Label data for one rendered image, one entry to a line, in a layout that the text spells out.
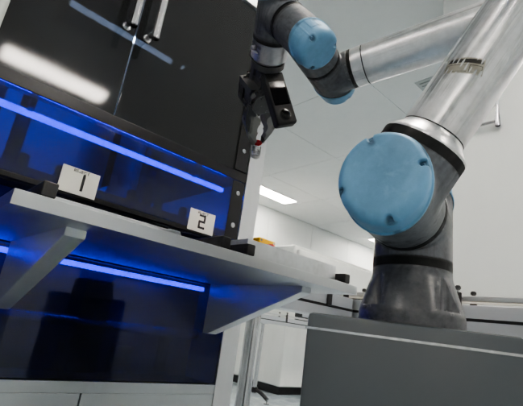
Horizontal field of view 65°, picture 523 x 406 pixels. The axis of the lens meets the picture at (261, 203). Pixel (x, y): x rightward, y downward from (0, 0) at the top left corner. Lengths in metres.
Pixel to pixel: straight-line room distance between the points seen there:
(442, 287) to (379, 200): 0.19
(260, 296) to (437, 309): 0.50
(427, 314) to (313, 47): 0.45
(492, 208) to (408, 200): 1.85
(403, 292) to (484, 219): 1.75
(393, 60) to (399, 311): 0.44
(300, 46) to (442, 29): 0.24
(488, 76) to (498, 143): 1.88
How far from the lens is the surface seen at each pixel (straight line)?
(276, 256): 0.81
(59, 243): 0.67
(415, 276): 0.62
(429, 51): 0.82
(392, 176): 0.51
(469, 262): 2.32
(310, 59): 0.74
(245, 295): 1.04
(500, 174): 2.39
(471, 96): 0.58
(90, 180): 1.03
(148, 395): 1.11
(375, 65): 0.82
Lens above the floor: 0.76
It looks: 17 degrees up
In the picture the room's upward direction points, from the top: 8 degrees clockwise
